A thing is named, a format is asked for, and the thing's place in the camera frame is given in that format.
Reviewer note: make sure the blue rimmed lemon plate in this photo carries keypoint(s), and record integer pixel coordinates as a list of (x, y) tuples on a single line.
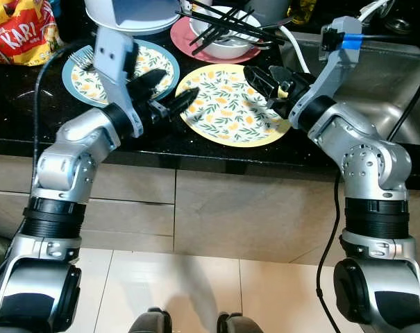
[(85, 87)]

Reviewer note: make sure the clear drinking glass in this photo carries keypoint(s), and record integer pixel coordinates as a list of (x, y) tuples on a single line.
[(400, 24)]

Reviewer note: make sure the pink plate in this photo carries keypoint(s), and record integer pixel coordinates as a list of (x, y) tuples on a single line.
[(182, 38)]

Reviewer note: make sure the white bowl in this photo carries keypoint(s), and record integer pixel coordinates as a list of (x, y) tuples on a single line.
[(227, 50)]

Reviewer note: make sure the white tiered storage organizer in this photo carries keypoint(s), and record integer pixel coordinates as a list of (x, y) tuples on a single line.
[(126, 17)]

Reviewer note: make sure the grey drawer front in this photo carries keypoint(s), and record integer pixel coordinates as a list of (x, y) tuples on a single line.
[(140, 184), (126, 243), (126, 218)]

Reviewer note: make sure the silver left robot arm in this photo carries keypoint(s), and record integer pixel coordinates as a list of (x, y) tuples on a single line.
[(64, 166)]

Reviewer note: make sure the black right robot foot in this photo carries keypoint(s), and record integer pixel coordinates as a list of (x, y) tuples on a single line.
[(237, 325)]

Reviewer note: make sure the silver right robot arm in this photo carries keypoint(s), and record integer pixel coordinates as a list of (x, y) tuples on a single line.
[(369, 159)]

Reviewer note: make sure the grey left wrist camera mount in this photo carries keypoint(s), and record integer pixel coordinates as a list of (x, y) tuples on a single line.
[(112, 62)]

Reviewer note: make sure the grey cabinet door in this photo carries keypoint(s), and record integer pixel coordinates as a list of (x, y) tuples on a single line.
[(251, 215)]

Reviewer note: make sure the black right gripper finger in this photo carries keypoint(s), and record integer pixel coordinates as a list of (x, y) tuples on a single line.
[(262, 82), (284, 75)]

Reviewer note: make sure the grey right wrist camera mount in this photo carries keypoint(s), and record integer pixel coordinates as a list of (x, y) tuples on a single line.
[(331, 76)]

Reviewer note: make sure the stainless steel sink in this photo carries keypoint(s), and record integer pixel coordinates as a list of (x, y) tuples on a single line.
[(376, 90)]

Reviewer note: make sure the black left robot foot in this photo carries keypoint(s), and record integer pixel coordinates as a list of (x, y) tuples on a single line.
[(150, 322)]

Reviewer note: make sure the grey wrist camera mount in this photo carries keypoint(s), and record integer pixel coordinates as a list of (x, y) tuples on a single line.
[(331, 76), (112, 62)]

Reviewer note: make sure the black robot foot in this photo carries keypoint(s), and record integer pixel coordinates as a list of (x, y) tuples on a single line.
[(237, 325), (150, 322)]

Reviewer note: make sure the black chopstick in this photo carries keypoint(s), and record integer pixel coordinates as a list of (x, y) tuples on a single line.
[(265, 36), (221, 30), (218, 28), (230, 24)]

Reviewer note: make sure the steel fork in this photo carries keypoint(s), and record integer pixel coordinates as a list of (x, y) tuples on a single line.
[(85, 59)]

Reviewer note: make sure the yellow rimmed lemon plate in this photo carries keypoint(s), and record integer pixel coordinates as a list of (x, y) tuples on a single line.
[(223, 111)]

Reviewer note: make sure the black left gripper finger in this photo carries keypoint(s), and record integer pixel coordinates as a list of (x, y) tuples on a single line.
[(148, 81), (178, 103)]

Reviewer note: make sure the yellow red Kari snack bag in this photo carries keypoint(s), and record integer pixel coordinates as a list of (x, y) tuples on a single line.
[(22, 38)]

